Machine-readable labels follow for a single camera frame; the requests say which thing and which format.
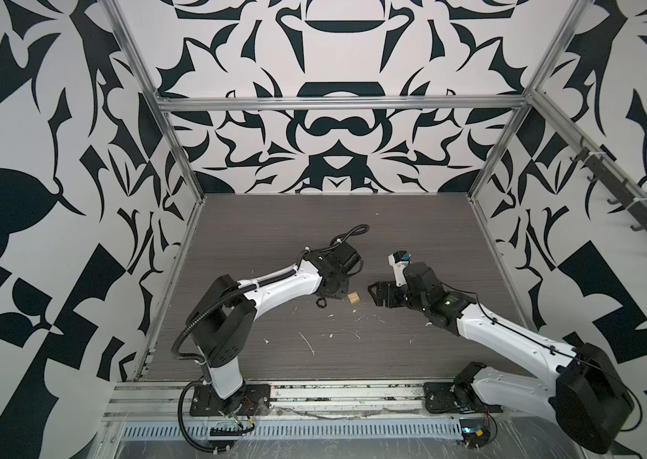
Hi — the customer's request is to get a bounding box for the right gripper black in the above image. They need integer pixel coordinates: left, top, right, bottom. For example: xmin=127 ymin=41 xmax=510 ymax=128
xmin=366 ymin=279 xmax=431 ymax=316

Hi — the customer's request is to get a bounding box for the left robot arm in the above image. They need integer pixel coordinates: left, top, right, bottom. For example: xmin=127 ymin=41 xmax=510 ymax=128
xmin=171 ymin=241 xmax=364 ymax=402

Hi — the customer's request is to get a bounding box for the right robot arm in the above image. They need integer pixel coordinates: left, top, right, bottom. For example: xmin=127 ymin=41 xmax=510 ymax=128
xmin=367 ymin=261 xmax=636 ymax=454

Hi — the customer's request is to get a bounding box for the small green circuit board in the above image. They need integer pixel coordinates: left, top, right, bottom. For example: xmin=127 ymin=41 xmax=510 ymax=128
xmin=459 ymin=416 xmax=499 ymax=451

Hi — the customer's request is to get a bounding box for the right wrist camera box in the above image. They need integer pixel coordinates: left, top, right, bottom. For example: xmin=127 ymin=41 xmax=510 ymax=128
xmin=388 ymin=251 xmax=411 ymax=287

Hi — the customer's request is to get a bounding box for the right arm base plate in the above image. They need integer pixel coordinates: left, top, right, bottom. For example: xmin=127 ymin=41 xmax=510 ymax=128
xmin=423 ymin=382 xmax=503 ymax=414

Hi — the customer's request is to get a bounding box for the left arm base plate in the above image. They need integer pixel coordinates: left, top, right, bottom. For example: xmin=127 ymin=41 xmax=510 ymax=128
xmin=190 ymin=384 xmax=271 ymax=417

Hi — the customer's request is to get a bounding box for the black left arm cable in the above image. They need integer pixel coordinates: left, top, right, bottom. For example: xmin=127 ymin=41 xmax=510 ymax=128
xmin=176 ymin=381 xmax=256 ymax=455

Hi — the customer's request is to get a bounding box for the white cable duct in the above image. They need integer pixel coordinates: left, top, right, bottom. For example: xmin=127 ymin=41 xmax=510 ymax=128
xmin=122 ymin=419 xmax=463 ymax=441

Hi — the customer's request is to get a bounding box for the black hook rail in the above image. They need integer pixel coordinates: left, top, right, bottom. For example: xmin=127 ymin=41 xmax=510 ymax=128
xmin=571 ymin=136 xmax=647 ymax=234

